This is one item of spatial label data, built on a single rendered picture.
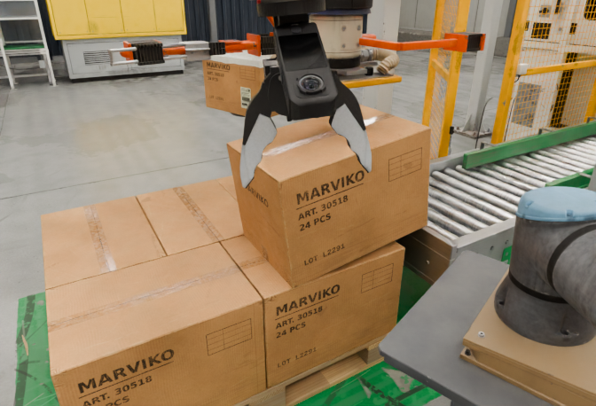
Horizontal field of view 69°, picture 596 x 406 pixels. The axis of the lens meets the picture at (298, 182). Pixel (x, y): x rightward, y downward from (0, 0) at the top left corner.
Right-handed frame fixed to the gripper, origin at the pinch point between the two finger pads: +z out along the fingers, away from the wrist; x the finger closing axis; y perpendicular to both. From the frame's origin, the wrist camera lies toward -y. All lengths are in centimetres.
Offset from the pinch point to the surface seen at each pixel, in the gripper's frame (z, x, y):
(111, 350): 63, 52, 49
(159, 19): 0, 158, 804
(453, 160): 71, -100, 167
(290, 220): 42, -1, 69
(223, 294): 65, 23, 69
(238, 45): -9, 8, 81
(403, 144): 28, -42, 86
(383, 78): 6, -36, 88
